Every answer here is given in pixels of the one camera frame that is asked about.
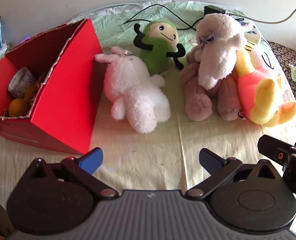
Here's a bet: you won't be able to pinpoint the black cable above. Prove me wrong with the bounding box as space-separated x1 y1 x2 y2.
124 4 206 32

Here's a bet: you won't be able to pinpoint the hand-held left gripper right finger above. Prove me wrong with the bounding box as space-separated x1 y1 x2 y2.
185 148 281 201

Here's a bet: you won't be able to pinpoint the white power strip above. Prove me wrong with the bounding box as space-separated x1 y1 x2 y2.
243 25 262 45

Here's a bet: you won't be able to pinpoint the orange rubber toy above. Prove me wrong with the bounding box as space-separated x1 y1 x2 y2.
8 85 38 117

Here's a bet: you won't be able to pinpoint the brown patterned cloth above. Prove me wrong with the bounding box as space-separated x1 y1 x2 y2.
267 40 296 140

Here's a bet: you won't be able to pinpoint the black power adapter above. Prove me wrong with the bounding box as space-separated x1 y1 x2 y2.
204 5 226 15

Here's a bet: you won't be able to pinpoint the green plush doll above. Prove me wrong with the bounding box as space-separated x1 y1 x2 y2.
134 21 186 75

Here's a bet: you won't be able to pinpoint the patterned tape roll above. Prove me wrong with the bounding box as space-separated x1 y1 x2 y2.
8 67 37 98

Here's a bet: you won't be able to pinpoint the red cardboard box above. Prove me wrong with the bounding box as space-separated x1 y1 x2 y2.
0 18 107 155

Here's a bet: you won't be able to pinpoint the white rabbit plush pink ears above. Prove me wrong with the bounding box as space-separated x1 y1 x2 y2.
94 46 172 134

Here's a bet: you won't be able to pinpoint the brown bear plush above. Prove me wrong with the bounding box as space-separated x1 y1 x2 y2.
180 46 241 122

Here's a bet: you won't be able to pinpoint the yellow tiger plush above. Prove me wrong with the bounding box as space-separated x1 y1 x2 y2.
234 40 296 128

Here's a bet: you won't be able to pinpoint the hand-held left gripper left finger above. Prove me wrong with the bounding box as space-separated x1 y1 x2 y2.
25 147 119 201

